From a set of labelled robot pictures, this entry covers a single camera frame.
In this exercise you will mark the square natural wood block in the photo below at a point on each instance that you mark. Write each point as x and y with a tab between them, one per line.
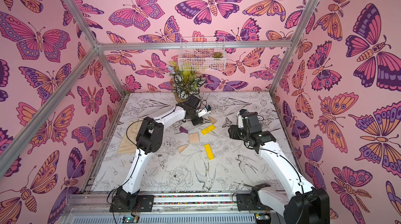
194	138

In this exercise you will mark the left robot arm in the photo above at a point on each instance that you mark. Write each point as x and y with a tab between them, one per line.
147	136

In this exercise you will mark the purple triangle block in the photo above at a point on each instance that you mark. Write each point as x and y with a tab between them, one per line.
183	130

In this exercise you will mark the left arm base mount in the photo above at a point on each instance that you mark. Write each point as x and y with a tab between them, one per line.
123	202

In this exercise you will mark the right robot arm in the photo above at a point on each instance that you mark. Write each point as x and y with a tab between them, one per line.
302	203

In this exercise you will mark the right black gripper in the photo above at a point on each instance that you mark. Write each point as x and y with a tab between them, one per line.
236	131

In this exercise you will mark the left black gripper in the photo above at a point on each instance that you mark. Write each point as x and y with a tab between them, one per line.
198	122

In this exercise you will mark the potted striped leaf plant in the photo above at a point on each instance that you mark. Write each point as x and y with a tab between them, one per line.
184	83

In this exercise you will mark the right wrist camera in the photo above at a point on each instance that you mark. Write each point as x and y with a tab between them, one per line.
242	118

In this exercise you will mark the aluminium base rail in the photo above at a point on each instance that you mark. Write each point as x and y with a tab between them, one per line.
180	208

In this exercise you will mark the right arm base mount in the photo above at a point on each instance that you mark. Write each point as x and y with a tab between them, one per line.
251	201

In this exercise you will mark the yellow bar block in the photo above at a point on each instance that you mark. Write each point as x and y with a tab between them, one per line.
209	152
208	129

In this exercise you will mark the white wire basket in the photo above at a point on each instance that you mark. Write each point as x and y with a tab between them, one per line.
202	53

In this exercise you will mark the natural wood triangle block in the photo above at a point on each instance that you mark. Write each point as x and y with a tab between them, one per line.
212	120
182	148

